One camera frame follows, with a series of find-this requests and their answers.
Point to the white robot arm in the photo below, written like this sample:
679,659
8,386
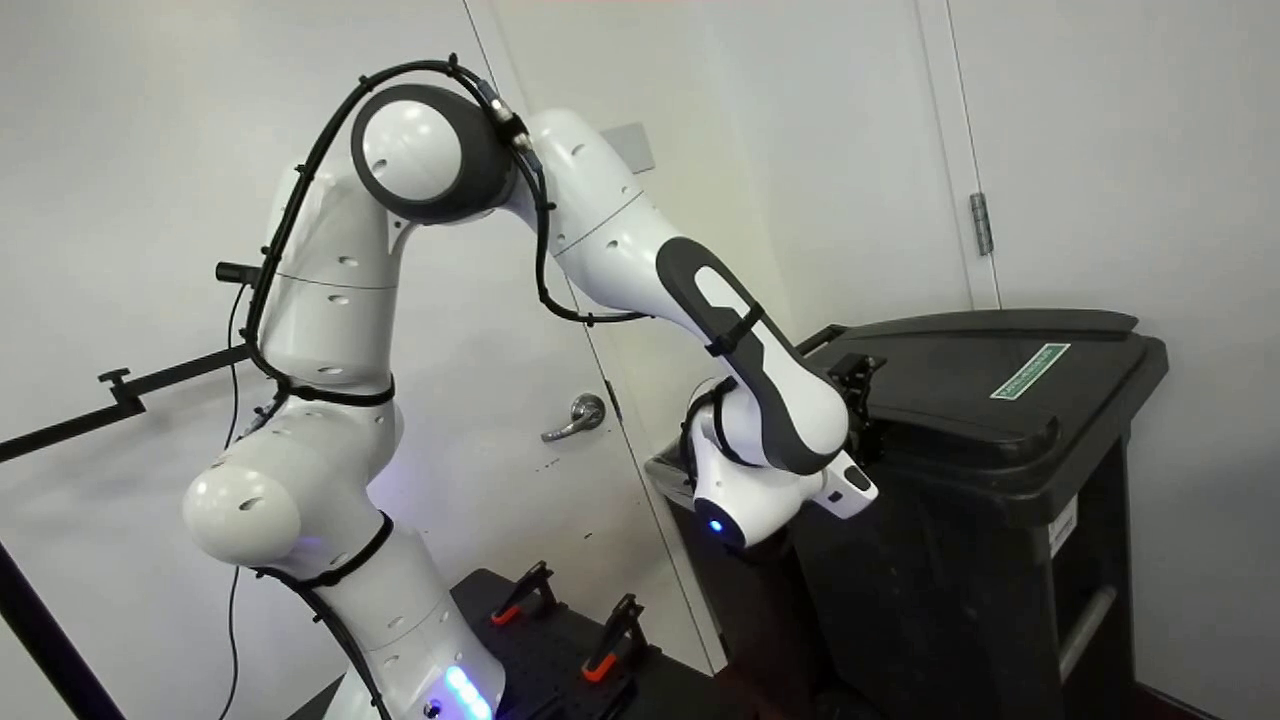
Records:
435,142

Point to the black camera on stand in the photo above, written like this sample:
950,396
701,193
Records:
236,274

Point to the black bin lid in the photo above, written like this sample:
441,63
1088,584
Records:
993,390

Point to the silver door lever handle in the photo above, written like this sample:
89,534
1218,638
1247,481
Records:
586,413

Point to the black wheeled bin body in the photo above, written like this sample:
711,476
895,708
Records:
980,594

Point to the silver door hinge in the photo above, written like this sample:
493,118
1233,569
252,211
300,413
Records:
980,227

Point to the left black orange clamp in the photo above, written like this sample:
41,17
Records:
525,597

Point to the grey wall plate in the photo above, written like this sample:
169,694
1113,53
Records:
634,144

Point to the right black orange clamp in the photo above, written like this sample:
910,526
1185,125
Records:
616,646

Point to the small bin with clear liner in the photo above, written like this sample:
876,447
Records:
735,584

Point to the black orange clamp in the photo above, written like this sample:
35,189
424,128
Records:
616,646
525,597

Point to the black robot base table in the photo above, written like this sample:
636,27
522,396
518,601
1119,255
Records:
541,675

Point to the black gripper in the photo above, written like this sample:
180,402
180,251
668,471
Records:
854,381

